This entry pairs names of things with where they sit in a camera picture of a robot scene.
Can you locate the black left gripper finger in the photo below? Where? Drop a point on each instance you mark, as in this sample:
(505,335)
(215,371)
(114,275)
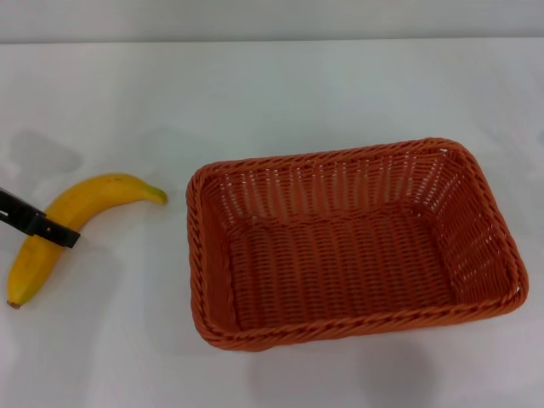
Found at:
(38,221)

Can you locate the orange woven plastic basket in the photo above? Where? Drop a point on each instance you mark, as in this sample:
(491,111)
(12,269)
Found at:
(353,255)

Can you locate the yellow banana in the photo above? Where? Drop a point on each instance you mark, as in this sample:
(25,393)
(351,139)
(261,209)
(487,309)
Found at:
(91,195)

